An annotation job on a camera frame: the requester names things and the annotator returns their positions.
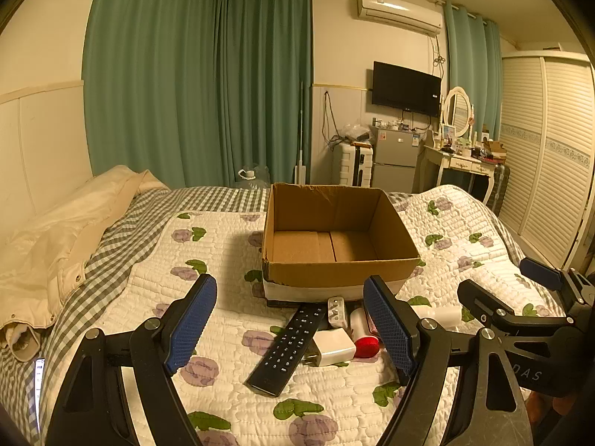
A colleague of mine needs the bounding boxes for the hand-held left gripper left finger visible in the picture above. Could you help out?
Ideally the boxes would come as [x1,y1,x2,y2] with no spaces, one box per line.
[44,273,218,446]

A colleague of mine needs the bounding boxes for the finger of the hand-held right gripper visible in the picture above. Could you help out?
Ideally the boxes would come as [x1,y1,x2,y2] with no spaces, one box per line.
[520,257,595,310]
[458,280,512,330]

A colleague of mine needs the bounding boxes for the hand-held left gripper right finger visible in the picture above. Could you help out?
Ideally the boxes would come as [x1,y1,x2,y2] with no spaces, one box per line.
[363,275,533,446]

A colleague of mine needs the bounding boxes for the white and pink tube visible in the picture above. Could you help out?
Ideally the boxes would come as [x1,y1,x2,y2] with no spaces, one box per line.
[350,307,378,341]

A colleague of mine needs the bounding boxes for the small white button device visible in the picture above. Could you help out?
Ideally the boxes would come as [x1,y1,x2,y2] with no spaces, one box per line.
[327,296,347,328]

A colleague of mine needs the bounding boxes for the white charger adapter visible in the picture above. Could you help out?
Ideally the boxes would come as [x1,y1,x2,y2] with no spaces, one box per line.
[304,327,356,367]

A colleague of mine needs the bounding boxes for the black remote control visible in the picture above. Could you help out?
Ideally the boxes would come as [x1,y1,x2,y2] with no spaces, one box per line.
[245,305,326,397]

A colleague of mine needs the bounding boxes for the brown cardboard box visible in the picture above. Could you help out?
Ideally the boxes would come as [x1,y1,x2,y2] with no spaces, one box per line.
[261,182,421,300]

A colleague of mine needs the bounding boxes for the floral quilted bedspread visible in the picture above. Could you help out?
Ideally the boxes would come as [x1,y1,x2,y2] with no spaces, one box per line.
[39,185,559,446]

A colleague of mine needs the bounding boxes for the dark suitcase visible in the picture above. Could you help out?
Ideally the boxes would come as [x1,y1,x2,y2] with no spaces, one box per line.
[483,162,511,214]

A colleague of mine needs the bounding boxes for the green checked bed sheet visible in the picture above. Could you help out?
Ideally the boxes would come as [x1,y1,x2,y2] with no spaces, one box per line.
[0,186,528,446]

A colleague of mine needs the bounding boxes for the white louvred wardrobe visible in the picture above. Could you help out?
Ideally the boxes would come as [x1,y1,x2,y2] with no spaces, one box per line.
[483,49,595,270]

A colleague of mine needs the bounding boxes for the white dressing table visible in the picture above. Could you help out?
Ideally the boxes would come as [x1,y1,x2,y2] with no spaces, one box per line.
[415,142,500,205]

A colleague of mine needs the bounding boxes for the silver small fridge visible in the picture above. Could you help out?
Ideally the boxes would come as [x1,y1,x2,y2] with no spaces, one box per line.
[372,126,421,193]

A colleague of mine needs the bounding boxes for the cream padded jacket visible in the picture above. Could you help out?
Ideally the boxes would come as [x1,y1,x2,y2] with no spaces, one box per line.
[0,165,170,363]

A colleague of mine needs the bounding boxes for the clear water jug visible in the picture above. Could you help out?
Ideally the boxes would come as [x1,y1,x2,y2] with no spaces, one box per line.
[235,165,271,190]

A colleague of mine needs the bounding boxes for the smartphone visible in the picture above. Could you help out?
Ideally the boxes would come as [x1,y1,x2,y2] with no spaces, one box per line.
[33,357,47,410]

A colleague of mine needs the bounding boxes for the white suitcase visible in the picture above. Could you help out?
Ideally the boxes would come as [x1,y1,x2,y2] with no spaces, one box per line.
[332,142,375,188]

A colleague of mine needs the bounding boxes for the white flat mop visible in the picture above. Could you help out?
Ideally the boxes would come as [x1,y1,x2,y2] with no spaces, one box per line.
[293,80,308,185]

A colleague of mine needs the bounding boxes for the white oval mirror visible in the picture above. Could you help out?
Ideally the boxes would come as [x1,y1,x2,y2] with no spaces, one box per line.
[441,86,472,139]

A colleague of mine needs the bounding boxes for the clear plastic bag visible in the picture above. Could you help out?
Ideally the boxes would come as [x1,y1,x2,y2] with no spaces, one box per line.
[342,122,373,142]

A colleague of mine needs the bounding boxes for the green curtain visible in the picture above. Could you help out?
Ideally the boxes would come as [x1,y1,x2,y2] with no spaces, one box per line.
[81,0,219,189]
[216,0,313,187]
[444,4,504,147]

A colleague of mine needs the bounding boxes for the white air conditioner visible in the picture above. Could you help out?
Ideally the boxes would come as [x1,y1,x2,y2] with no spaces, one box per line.
[357,0,443,35]

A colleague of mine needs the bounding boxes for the hanging wall cables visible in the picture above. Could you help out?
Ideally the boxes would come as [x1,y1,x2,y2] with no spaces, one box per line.
[322,91,345,149]

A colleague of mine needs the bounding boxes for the black wall television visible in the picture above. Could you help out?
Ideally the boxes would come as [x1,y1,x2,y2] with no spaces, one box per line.
[372,61,442,118]

